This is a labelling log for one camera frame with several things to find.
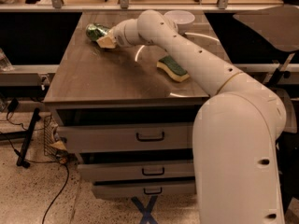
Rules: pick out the green soda can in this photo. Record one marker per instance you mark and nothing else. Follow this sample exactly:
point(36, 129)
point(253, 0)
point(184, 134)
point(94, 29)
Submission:
point(94, 31)

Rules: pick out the grey drawer cabinet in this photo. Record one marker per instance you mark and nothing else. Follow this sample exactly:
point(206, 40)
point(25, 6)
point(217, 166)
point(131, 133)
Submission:
point(95, 86)

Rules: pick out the clear plastic bottle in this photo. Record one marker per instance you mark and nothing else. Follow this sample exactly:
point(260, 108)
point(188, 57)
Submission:
point(5, 64)

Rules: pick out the white bowl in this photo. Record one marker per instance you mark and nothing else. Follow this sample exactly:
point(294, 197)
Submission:
point(183, 19)

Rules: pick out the black stand leg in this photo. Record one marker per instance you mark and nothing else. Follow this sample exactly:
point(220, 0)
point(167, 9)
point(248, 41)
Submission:
point(26, 143)

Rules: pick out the top grey drawer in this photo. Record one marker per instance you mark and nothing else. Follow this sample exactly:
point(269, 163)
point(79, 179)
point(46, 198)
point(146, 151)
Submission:
point(135, 137)

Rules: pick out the middle grey drawer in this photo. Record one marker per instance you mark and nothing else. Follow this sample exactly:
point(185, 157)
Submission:
point(135, 170)

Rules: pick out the grey drawer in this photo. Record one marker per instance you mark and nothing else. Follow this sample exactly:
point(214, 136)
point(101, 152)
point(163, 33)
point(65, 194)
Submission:
point(135, 137)
point(135, 170)
point(143, 189)

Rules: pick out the wire mesh basket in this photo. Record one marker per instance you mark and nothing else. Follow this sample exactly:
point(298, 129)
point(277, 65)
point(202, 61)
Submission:
point(54, 146)

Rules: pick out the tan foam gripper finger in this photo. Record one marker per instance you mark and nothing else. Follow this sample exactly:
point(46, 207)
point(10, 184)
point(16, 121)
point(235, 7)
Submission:
point(106, 42)

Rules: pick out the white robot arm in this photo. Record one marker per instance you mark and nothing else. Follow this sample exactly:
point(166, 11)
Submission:
point(234, 133)

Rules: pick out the grey metal rail shelf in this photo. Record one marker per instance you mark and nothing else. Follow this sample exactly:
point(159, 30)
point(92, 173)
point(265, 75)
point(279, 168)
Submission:
point(29, 75)

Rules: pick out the green yellow sponge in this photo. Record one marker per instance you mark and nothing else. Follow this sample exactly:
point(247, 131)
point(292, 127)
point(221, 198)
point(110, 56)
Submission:
point(173, 69)

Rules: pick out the bottom grey drawer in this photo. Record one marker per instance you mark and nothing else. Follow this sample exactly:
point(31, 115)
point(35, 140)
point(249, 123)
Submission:
point(143, 189)

